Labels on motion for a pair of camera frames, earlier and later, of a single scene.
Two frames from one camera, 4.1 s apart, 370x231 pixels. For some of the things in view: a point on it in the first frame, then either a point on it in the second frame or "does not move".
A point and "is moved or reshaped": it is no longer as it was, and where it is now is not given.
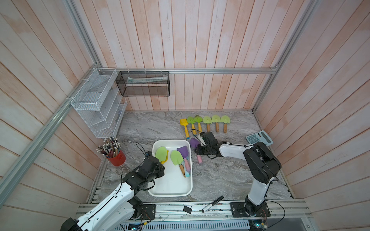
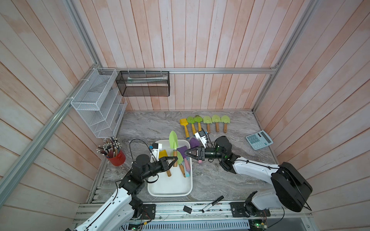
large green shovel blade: [161, 153] is moved or reshaped
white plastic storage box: [173, 184] does not move
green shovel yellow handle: [191, 120] does not move
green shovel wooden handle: [207, 120] does not move
